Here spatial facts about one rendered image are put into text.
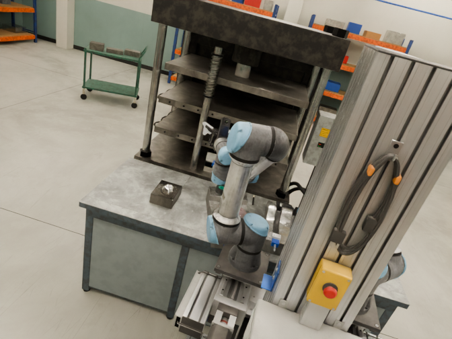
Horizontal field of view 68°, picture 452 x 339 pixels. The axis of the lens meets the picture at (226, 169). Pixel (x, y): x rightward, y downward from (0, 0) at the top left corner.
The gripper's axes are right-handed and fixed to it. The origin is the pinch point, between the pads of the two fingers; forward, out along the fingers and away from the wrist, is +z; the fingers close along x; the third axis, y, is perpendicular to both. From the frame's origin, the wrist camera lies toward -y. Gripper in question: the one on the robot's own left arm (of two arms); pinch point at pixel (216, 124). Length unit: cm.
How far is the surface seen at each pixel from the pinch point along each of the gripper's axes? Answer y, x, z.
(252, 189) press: 59, 62, 51
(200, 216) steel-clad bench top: 64, 14, 7
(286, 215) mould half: 45, 67, 0
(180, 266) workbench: 95, 9, -7
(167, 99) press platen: 20, -18, 89
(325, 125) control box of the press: -8, 94, 50
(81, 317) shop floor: 153, -41, -5
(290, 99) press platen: -15, 62, 58
